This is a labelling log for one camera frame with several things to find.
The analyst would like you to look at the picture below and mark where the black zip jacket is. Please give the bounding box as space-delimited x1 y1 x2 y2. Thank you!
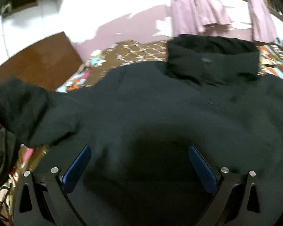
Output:
0 34 283 226

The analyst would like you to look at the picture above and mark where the dark clothes pile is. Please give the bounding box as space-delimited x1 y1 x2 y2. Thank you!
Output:
0 124 21 186

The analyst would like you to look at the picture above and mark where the wooden headboard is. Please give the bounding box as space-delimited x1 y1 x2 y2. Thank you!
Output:
0 32 82 90

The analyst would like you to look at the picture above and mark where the brown cartoon monkey bedspread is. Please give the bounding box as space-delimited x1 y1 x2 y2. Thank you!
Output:
0 40 283 221

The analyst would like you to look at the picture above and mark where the right pink curtain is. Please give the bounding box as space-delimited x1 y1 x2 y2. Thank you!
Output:
248 0 277 43

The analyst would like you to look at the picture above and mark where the pink curtain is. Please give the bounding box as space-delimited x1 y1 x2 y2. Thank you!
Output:
248 0 277 43
170 0 231 37

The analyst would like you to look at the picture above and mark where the left pink curtain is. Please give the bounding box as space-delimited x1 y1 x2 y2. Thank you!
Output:
170 0 231 37

